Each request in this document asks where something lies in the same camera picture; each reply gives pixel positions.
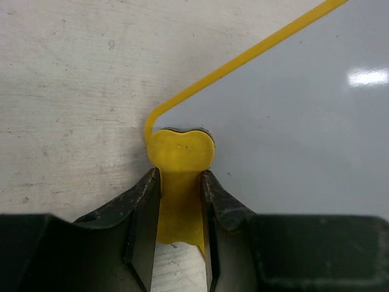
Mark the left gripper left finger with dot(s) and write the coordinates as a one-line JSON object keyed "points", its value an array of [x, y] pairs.
{"points": [[119, 239]]}

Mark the yellow whiteboard eraser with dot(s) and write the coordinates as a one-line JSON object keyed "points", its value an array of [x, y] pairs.
{"points": [[180, 158]]}

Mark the yellow-framed small whiteboard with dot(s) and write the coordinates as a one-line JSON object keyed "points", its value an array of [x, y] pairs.
{"points": [[299, 121]]}

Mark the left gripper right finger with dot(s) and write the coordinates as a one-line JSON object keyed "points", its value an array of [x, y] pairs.
{"points": [[229, 262]]}

